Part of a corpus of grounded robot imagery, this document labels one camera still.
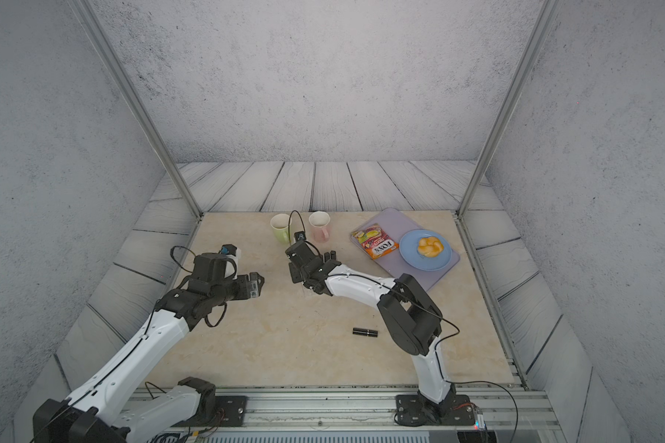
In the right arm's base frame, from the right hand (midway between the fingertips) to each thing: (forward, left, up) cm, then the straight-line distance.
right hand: (298, 264), depth 91 cm
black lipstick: (-18, -21, -11) cm, 30 cm away
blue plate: (+16, -39, -12) cm, 44 cm away
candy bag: (+17, -26, -9) cm, 33 cm away
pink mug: (+22, -5, -4) cm, 23 cm away
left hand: (-9, +11, +5) cm, 15 cm away
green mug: (+20, +10, -3) cm, 23 cm away
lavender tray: (+27, -36, -12) cm, 47 cm away
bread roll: (+14, -47, -9) cm, 49 cm away
